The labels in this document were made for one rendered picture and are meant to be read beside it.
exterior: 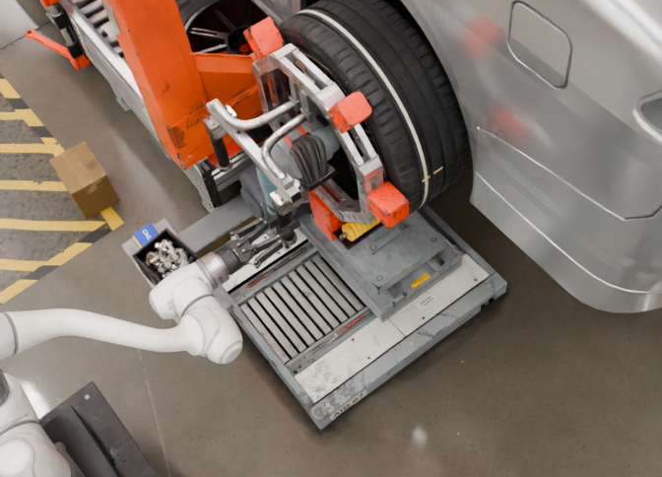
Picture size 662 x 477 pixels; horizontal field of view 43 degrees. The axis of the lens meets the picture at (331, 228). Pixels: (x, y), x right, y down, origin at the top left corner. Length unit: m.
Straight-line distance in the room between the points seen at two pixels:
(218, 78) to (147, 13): 0.40
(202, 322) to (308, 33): 0.80
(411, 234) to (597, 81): 1.41
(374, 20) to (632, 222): 0.85
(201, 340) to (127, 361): 1.09
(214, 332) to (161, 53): 0.87
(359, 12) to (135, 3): 0.60
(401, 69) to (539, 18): 0.56
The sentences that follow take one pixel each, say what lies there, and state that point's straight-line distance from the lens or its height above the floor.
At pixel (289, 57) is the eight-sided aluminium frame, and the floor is 1.11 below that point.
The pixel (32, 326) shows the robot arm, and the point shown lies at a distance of 2.00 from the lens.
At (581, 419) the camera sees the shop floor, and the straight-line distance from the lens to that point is 2.92.
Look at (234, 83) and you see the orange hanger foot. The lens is 2.78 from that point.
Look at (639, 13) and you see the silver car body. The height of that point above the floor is 1.65.
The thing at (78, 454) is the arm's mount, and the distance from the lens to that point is 2.65.
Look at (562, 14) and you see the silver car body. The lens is 1.67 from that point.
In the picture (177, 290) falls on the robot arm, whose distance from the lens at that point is 2.17.
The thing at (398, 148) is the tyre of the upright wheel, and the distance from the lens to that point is 2.17.
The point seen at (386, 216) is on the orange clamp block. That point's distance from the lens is 2.20.
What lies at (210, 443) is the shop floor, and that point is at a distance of 2.94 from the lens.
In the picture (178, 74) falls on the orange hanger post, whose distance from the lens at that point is 2.60.
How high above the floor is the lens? 2.69
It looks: 56 degrees down
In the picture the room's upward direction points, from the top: 10 degrees counter-clockwise
